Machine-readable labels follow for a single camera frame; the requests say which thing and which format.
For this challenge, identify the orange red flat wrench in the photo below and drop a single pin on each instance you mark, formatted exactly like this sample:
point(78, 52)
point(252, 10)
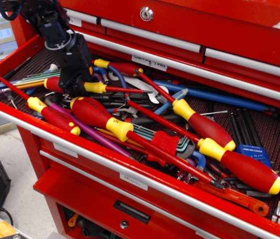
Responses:
point(258, 207)

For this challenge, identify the white cutting tools label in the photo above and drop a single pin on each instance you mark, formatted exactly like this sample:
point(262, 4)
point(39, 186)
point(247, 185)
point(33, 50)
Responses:
point(150, 63)

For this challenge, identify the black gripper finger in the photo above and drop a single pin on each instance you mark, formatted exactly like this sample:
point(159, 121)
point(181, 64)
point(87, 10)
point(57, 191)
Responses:
point(72, 82)

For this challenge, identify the white markers label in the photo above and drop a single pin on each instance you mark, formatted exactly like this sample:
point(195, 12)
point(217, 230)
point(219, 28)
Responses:
point(75, 21)

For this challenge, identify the blue holder black hex keys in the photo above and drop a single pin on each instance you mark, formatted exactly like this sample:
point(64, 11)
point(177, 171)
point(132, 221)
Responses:
point(246, 137)

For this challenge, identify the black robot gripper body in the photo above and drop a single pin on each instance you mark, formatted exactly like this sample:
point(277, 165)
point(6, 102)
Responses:
point(51, 22)

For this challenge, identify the long blue T-handle driver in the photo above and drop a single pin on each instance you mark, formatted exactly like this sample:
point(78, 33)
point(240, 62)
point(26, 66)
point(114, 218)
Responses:
point(235, 101)

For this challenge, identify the open red tool drawer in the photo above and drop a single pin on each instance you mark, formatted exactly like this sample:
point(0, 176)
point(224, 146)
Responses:
point(88, 186)

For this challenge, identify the rainbow hex key set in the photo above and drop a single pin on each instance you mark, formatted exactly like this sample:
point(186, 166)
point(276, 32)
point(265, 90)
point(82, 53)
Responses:
point(31, 82)

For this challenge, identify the blue handled pliers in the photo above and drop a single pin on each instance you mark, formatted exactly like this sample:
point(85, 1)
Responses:
point(114, 108)

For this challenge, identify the red holder coloured hex keys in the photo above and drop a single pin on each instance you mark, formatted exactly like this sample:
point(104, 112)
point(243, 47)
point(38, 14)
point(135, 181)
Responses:
point(182, 147)

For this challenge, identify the large red yellow screwdriver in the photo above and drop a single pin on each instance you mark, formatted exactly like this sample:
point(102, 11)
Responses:
point(93, 113)

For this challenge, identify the thin red yellow screwdriver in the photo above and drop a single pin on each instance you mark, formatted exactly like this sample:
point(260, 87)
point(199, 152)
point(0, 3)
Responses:
point(126, 69)

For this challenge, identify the red tool chest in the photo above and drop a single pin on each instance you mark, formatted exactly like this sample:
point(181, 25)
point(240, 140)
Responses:
point(231, 45)

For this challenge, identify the small red yellow screwdriver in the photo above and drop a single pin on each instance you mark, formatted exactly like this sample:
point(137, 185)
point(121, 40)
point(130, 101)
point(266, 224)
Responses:
point(52, 116)

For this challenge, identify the largest red yellow screwdriver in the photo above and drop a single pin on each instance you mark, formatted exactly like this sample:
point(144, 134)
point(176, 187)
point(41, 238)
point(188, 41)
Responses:
point(248, 170)

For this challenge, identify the flat steel spanner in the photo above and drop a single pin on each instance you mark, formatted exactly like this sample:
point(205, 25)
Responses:
point(153, 94)

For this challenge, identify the red yellow screwdriver right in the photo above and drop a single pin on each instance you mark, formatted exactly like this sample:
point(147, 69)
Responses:
point(203, 126)

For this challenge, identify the red yellow Wiha screwdriver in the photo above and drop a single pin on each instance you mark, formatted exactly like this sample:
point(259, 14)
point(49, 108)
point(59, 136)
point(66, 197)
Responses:
point(96, 87)

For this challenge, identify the chest key lock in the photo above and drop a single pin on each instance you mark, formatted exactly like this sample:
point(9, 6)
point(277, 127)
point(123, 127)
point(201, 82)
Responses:
point(146, 14)

